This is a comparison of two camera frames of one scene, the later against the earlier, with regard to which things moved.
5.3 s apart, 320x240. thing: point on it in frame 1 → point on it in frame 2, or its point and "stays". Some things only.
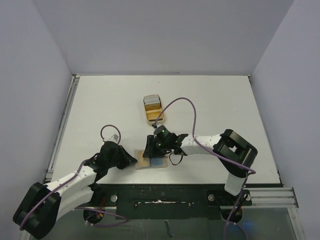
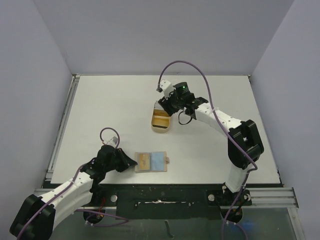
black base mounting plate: [165, 201] stays
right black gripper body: [150, 146] → [167, 105]
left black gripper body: [110, 162] stays
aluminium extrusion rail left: [74, 85] stays
